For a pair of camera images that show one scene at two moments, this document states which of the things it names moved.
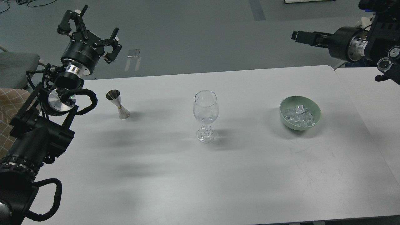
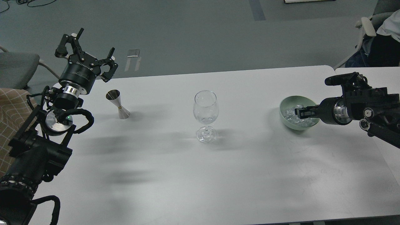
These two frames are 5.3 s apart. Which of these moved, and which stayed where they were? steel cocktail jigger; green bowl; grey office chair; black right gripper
Moved: black right gripper
Stayed: green bowl; grey office chair; steel cocktail jigger
